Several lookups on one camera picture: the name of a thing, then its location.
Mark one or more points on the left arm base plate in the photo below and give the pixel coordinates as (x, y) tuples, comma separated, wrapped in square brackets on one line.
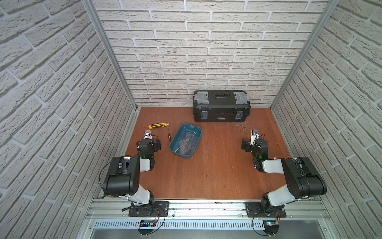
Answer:
[(149, 208)]

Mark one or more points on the teal plastic storage tray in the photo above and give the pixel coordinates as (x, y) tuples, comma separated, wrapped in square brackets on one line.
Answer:
[(183, 128)]

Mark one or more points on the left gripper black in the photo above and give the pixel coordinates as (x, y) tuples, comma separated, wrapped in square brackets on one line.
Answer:
[(147, 143)]

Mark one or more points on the controller board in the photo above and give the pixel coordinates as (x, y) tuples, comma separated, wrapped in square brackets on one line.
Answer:
[(147, 226), (271, 228)]

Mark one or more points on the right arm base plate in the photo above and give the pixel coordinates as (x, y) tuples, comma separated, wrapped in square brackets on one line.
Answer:
[(259, 209)]

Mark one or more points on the right controller board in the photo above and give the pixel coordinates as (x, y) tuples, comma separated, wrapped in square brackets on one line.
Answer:
[(271, 228)]

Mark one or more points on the small yellow-handled screwdriver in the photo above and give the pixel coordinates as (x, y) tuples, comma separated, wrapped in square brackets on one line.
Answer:
[(168, 133)]

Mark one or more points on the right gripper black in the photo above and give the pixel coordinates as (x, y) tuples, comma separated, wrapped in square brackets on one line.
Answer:
[(248, 145)]

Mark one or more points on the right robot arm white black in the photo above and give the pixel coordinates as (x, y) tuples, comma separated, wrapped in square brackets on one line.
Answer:
[(301, 177)]

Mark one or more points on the black plastic toolbox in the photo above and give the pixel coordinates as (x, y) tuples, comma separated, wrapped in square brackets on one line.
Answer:
[(221, 106)]

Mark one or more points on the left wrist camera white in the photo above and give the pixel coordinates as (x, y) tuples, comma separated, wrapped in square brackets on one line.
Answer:
[(148, 134)]

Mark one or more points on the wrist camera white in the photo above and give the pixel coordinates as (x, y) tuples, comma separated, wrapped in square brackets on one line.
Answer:
[(254, 136), (148, 134)]

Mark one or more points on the yellow utility knife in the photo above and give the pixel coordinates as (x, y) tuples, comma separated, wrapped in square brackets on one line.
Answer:
[(158, 125)]

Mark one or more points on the clear stencil ruler with holes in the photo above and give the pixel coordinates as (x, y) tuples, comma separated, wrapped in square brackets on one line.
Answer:
[(186, 136)]

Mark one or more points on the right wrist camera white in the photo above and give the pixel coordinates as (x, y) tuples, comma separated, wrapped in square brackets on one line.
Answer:
[(254, 136)]

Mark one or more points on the left controller board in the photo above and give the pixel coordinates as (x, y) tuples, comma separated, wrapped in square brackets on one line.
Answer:
[(147, 226)]

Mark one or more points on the long clear straight ruler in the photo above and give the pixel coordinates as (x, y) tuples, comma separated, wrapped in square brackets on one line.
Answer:
[(179, 143)]

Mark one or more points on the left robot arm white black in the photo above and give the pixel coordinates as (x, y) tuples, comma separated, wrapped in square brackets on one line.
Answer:
[(121, 176)]

